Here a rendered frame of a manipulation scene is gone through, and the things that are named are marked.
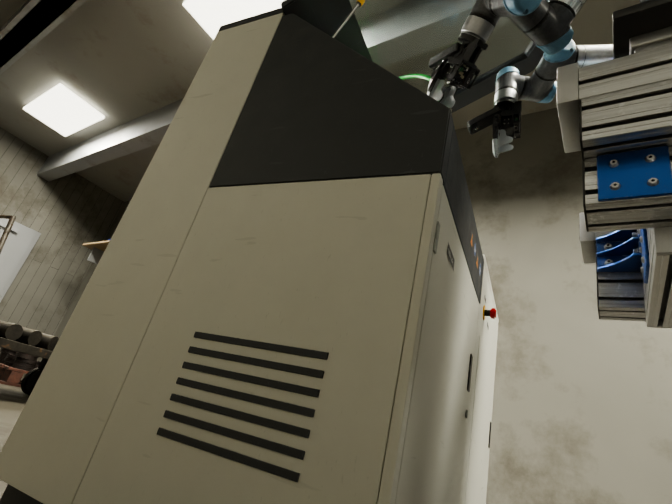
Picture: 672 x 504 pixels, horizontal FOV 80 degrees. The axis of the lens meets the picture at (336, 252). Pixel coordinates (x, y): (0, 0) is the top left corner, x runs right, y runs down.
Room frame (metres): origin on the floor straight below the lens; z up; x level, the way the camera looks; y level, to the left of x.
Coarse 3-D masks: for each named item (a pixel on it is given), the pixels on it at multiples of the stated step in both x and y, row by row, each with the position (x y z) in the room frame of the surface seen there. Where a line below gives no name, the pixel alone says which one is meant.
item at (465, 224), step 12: (456, 144) 0.68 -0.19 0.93; (456, 156) 0.69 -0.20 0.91; (456, 168) 0.71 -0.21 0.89; (456, 180) 0.72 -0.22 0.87; (456, 192) 0.73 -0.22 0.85; (468, 192) 0.85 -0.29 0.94; (456, 204) 0.74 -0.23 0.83; (468, 204) 0.87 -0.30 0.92; (456, 216) 0.76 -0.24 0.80; (468, 216) 0.88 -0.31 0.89; (456, 228) 0.78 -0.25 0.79; (468, 228) 0.90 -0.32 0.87; (468, 240) 0.91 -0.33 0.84; (468, 252) 0.93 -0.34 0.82; (480, 252) 1.12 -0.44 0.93; (468, 264) 0.95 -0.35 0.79; (480, 276) 1.16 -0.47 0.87
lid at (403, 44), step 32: (288, 0) 0.86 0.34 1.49; (320, 0) 0.85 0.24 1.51; (352, 0) 0.87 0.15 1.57; (384, 0) 0.88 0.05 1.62; (416, 0) 0.88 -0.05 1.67; (448, 0) 0.89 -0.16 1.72; (352, 32) 0.96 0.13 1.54; (384, 32) 0.98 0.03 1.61; (416, 32) 0.99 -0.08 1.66; (448, 32) 1.00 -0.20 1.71; (512, 32) 1.01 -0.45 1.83; (384, 64) 1.09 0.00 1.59; (416, 64) 1.10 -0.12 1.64; (480, 64) 1.13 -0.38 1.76; (512, 64) 1.13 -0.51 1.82; (480, 96) 1.26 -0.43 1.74
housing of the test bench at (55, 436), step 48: (240, 48) 0.95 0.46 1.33; (192, 96) 1.01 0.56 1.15; (240, 96) 0.90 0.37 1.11; (192, 144) 0.96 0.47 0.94; (144, 192) 1.01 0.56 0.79; (192, 192) 0.91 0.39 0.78; (144, 240) 0.96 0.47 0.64; (96, 288) 1.01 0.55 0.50; (144, 288) 0.92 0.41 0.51; (96, 336) 0.96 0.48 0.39; (48, 384) 1.00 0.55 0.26; (96, 384) 0.93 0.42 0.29; (48, 432) 0.97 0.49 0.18; (96, 432) 0.90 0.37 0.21; (48, 480) 0.93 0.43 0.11
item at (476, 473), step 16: (480, 304) 1.22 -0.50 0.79; (480, 320) 1.24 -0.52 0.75; (496, 320) 1.72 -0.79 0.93; (480, 336) 1.27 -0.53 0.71; (496, 336) 1.77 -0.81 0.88; (480, 352) 1.29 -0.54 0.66; (480, 368) 1.32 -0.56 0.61; (480, 384) 1.35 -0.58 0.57; (480, 400) 1.38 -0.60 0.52; (480, 416) 1.42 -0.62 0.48; (480, 432) 1.45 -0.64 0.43; (480, 448) 1.49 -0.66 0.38; (480, 464) 1.52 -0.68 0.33; (464, 480) 1.22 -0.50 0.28; (480, 480) 1.56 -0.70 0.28; (464, 496) 1.24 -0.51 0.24; (480, 496) 1.59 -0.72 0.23
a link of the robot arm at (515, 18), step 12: (492, 0) 0.62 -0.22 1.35; (504, 0) 0.59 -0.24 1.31; (516, 0) 0.57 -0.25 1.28; (528, 0) 0.57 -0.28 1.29; (540, 0) 0.57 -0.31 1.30; (492, 12) 0.65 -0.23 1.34; (504, 12) 0.62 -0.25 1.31; (516, 12) 0.60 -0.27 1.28; (528, 12) 0.59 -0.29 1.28; (540, 12) 0.60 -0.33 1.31; (516, 24) 0.64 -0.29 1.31; (528, 24) 0.63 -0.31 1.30
